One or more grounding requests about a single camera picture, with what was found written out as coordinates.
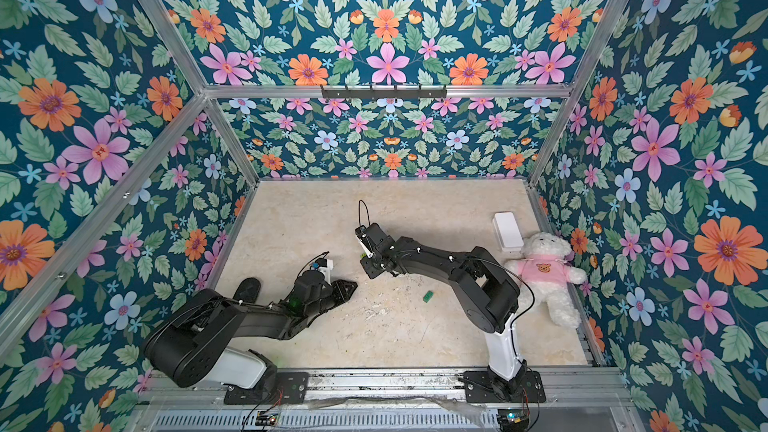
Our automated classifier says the small circuit board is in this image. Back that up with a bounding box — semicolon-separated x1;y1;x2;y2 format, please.
253;411;279;427
497;409;531;432

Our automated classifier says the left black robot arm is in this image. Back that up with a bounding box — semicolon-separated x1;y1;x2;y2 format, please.
142;269;358;389

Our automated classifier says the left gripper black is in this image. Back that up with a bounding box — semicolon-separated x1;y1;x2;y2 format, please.
303;279;359;320

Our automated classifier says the white teddy bear pink shirt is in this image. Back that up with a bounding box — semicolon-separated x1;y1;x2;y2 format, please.
504;232;587;329

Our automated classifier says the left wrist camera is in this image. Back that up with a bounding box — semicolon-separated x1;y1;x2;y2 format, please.
312;257;334;283

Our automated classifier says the white plastic box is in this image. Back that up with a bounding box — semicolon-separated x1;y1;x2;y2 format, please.
493;212;524;253

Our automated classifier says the small circuit board left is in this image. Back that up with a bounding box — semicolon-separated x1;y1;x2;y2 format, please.
253;411;279;427

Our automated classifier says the black hook rail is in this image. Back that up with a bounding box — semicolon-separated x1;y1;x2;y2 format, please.
320;85;448;101

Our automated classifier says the small circuit board right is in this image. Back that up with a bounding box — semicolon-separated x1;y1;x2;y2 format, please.
497;409;531;432

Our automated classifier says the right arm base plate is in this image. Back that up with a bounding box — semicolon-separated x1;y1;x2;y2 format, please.
459;369;547;404

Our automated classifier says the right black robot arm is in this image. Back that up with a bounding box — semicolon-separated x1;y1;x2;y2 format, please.
355;223;526;383

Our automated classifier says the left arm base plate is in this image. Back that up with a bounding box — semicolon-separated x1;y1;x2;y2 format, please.
224;372;309;406

